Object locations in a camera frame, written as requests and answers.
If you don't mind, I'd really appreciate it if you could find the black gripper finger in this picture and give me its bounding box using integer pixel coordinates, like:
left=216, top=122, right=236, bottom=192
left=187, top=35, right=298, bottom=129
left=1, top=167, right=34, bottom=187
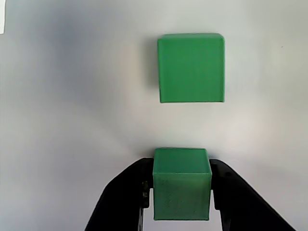
left=84, top=157, right=154, bottom=231
left=209, top=159, right=296, bottom=231

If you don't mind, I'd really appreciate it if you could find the green cube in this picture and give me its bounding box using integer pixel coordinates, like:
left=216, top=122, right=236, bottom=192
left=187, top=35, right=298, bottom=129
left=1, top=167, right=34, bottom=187
left=153, top=148, right=213, bottom=221
left=157, top=33, right=226, bottom=104

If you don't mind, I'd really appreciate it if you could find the white round plate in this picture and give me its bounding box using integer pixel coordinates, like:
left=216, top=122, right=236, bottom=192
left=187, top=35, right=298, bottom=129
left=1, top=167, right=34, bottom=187
left=0, top=0, right=308, bottom=231

